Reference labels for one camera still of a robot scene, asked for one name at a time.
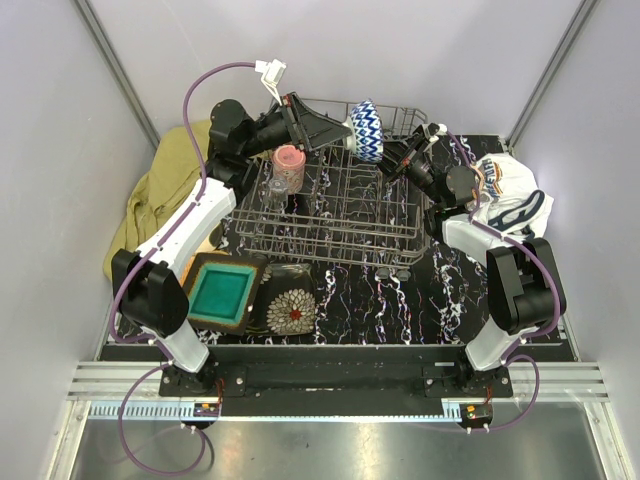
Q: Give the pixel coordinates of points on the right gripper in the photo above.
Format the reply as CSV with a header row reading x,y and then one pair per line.
x,y
394,153

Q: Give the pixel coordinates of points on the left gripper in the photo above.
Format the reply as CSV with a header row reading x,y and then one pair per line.
x,y
313,128

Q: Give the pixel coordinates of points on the red patterned bowl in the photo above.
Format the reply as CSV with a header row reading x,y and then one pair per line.
x,y
365,140

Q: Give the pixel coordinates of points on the pink skull pattern mug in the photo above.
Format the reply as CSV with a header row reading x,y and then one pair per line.
x,y
289,165

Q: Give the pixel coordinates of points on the clear drinking glass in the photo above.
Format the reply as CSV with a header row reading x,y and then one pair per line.
x,y
276,196

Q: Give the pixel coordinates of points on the teal square ceramic dish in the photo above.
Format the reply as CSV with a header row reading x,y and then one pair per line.
x,y
221,290

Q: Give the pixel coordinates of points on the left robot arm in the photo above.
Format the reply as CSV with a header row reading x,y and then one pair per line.
x,y
146,288

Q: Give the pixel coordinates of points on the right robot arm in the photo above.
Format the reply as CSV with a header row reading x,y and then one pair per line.
x,y
525,294

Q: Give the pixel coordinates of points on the white printed t-shirt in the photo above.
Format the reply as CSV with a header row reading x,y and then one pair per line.
x,y
510,199

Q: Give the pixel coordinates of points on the olive green cloth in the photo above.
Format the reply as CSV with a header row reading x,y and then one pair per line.
x,y
158,194

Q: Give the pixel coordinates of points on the black floral square plate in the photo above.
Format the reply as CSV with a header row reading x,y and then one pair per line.
x,y
285,301

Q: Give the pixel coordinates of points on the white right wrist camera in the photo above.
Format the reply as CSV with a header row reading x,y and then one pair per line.
x,y
434,131

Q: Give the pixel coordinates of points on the grey wire dish rack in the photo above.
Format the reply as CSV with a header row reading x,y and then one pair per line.
x,y
347,211

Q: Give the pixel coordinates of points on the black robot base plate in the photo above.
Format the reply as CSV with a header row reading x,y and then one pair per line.
x,y
336,381

